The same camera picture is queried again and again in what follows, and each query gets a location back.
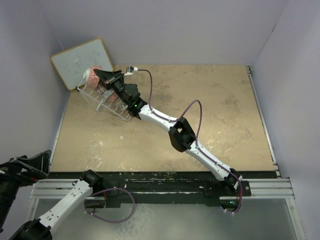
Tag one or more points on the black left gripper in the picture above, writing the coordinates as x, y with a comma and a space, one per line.
37, 165

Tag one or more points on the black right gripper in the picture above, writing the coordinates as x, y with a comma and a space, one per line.
106, 76

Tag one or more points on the blue triangle pattern bowl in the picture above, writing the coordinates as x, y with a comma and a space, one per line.
100, 89

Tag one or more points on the black leaf pattern bowl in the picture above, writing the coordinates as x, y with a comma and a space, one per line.
107, 93

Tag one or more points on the pink floral pattern bowl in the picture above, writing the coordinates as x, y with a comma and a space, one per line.
113, 97

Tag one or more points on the brown floral pattern bowl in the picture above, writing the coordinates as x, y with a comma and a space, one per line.
118, 102

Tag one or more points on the white black diamond bowl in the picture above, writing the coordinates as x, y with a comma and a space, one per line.
123, 107

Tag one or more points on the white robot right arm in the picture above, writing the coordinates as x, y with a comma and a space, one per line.
181, 135

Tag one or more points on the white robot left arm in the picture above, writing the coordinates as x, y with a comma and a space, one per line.
44, 226

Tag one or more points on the yellow framed whiteboard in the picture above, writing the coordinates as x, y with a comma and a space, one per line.
71, 64

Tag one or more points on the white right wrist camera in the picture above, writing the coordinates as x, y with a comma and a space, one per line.
130, 70

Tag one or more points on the white wire dish rack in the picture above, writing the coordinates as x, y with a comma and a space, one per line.
102, 105

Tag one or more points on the black aluminium base frame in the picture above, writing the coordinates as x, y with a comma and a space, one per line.
188, 187

